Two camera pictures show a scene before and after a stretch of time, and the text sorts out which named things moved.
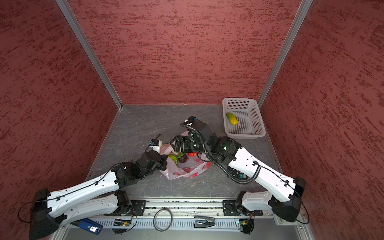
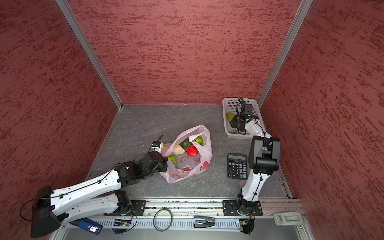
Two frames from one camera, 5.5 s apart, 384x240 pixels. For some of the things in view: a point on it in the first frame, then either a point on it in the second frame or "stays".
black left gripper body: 161,165 stays
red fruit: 192,154 stays
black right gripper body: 193,144 to 236,121
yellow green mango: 231,117 stays
